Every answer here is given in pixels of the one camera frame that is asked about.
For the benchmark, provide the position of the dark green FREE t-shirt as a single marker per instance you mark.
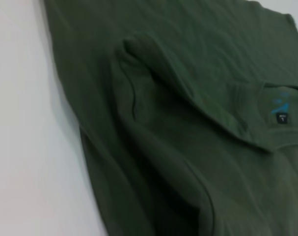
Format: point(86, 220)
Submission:
point(175, 123)

